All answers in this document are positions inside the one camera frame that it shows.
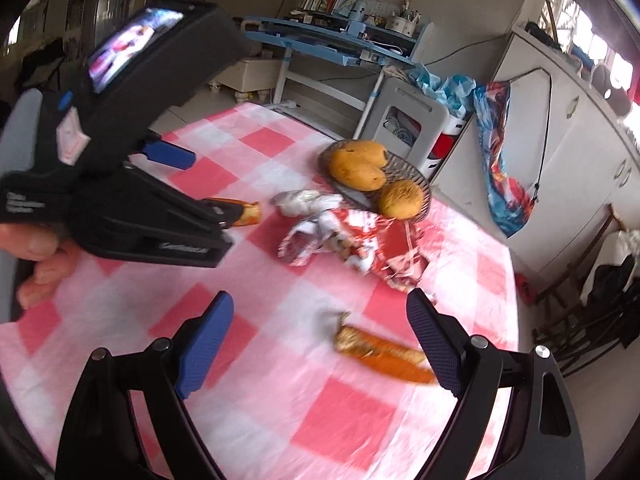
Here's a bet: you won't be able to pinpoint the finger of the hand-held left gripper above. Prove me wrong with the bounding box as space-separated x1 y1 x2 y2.
117 162 234 267
140 132 197 171

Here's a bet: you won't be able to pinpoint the black jacket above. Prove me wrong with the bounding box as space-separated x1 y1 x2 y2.
580 255 640 348

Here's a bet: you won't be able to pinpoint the blue study desk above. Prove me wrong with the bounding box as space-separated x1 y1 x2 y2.
242 16 433 126

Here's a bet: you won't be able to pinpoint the blue plastic bag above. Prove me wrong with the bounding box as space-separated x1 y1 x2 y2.
407 62 476 111

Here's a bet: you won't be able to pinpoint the small red object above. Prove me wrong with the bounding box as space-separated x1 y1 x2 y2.
515 272 535 306

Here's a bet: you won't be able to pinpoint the dark shoes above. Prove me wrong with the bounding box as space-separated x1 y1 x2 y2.
525 20 566 51

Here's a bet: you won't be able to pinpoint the cream television cabinet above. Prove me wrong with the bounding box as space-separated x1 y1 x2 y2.
210 57 281 103

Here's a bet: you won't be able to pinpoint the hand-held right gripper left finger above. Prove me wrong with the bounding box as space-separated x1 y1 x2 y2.
55 290 235 480

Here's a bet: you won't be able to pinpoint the orange sausage wrapper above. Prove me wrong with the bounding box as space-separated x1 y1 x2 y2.
334 311 437 386
206 199 262 227

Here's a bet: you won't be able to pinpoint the red white container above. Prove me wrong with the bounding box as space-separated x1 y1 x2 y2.
430 120 457 171

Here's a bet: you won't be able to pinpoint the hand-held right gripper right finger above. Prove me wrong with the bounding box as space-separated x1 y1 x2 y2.
406 289 586 480

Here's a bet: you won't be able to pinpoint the person's left hand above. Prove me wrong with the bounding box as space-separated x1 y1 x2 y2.
0 222 81 311

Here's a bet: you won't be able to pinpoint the woven fruit basket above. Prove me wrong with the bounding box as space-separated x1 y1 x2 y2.
319 139 433 221

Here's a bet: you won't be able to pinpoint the black hanging cord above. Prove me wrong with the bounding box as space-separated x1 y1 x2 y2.
510 67 553 206

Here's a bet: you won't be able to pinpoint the silver wrapper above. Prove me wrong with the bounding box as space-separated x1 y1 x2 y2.
272 189 345 218

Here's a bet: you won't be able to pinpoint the white pen holder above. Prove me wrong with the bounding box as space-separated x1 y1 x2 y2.
390 0 422 38

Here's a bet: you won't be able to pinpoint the white plastic stool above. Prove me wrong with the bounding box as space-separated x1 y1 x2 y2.
357 77 473 171

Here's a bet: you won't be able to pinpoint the red snack wrapper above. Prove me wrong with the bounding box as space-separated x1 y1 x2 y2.
277 208 431 293

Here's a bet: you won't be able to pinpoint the white bag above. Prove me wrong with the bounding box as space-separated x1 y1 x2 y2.
595 230 640 281

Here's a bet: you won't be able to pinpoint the colourful printed bag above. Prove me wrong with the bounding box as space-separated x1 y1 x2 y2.
472 80 541 240

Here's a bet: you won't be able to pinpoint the white cabinet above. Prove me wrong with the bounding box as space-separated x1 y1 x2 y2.
432 25 640 293

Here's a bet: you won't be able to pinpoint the pink checkered tablecloth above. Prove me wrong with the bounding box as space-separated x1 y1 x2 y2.
0 102 521 480

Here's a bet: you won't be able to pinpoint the wooden chair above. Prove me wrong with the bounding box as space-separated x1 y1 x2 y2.
532 204 640 376

